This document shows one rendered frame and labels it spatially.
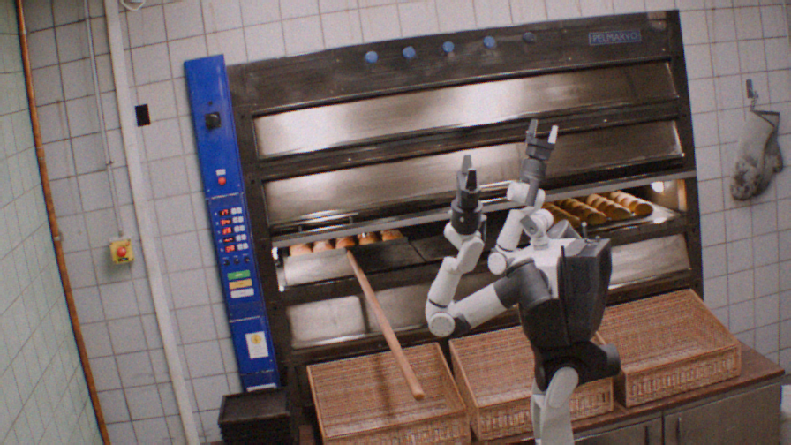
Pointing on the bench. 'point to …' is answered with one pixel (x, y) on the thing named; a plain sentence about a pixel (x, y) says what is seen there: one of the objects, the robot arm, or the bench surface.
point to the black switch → (213, 120)
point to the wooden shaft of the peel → (387, 331)
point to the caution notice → (257, 344)
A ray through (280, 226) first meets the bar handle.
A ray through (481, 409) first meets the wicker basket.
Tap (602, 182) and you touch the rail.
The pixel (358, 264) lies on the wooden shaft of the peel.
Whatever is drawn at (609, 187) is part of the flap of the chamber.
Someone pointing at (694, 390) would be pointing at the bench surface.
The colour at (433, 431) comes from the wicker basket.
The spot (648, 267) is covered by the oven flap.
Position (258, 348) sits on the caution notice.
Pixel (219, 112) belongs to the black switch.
